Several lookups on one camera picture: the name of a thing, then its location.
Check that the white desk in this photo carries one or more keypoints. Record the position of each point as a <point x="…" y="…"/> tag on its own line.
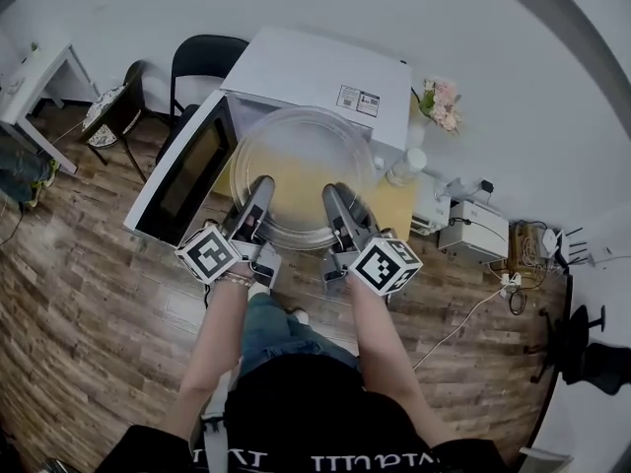
<point x="34" y="82"/>

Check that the black wall adapter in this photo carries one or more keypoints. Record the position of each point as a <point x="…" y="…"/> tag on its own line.
<point x="487" y="186"/>

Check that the small white network box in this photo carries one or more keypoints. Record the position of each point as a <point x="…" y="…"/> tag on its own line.
<point x="548" y="239"/>

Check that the floral patterned seat cushion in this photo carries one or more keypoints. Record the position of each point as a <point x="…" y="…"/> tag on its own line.
<point x="106" y="111"/>

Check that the person's black shirt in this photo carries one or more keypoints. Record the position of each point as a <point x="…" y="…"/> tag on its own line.
<point x="305" y="412"/>

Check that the white charger plug strip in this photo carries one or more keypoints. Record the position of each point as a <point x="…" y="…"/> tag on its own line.
<point x="508" y="281"/>

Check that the white microwave oven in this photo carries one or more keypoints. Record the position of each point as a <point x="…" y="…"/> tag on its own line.
<point x="315" y="67"/>

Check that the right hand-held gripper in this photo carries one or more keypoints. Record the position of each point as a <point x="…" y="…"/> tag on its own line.
<point x="384" y="264"/>

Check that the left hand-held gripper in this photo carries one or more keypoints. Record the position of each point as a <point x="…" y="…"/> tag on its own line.
<point x="207" y="254"/>

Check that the dark wooden chair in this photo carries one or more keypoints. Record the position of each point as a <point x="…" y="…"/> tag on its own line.
<point x="134" y="96"/>

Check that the person's left white shoe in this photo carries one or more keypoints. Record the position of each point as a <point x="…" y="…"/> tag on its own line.
<point x="259" y="290"/>

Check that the person's right forearm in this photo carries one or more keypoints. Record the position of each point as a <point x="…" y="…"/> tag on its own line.
<point x="384" y="343"/>

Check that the round glass turntable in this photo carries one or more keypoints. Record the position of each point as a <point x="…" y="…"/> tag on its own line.
<point x="301" y="165"/>

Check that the person's white shoe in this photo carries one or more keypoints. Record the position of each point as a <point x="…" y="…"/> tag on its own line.
<point x="259" y="290"/>
<point x="301" y="317"/>

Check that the white vase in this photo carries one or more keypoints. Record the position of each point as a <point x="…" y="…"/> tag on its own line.
<point x="418" y="133"/>

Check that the white storage box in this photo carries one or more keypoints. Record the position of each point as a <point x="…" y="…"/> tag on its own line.
<point x="547" y="461"/>

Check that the clear jar white lid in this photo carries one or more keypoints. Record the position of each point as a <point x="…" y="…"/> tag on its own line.
<point x="409" y="160"/>

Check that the yellow wooden table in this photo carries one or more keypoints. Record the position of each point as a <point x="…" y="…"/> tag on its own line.
<point x="394" y="205"/>

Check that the pink flower bouquet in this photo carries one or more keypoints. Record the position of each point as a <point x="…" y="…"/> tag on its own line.
<point x="446" y="106"/>

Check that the white printer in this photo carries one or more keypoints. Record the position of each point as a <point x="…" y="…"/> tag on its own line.
<point x="473" y="234"/>

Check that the black office chair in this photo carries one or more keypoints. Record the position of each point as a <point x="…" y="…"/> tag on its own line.
<point x="579" y="343"/>

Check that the black folding chair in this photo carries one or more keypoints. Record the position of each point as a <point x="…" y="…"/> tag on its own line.
<point x="207" y="49"/>

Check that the person's left forearm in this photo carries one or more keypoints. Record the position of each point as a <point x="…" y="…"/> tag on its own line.
<point x="217" y="343"/>

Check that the white router black antennas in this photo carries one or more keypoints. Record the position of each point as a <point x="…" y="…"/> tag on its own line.
<point x="560" y="247"/>

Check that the person's right white shoe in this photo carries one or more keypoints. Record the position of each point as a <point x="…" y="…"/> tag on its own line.
<point x="301" y="317"/>

